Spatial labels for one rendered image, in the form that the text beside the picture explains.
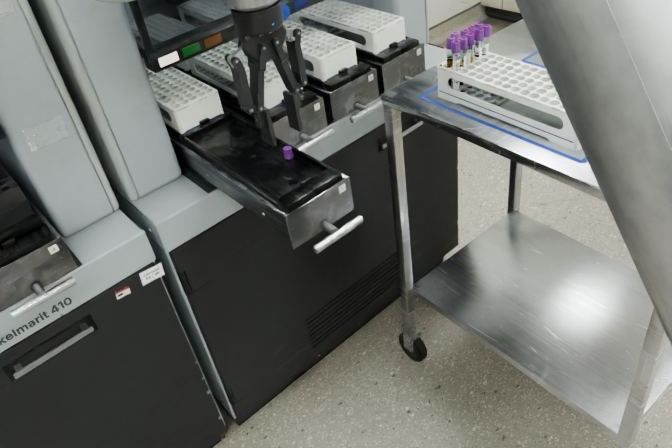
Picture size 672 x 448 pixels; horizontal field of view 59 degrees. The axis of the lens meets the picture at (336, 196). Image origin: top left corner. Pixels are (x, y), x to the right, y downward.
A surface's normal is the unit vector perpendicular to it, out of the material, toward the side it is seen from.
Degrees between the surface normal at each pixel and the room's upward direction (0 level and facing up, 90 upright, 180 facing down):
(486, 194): 0
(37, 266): 90
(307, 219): 90
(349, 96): 90
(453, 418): 0
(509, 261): 0
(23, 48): 90
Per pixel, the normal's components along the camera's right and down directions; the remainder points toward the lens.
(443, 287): -0.13, -0.79
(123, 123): 0.66, 0.39
